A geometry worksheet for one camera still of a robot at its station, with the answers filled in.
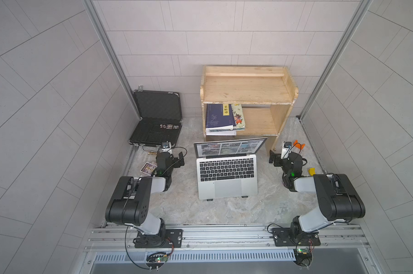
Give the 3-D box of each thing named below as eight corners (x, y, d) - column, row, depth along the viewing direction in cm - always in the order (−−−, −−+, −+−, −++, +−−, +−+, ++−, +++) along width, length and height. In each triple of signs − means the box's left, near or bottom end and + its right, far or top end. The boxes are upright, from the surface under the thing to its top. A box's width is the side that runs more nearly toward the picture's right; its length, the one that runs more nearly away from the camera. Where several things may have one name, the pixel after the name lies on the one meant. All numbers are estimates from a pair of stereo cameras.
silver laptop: (198, 198, 84) (192, 171, 60) (200, 168, 94) (196, 135, 71) (256, 199, 84) (272, 171, 61) (251, 169, 94) (264, 135, 71)
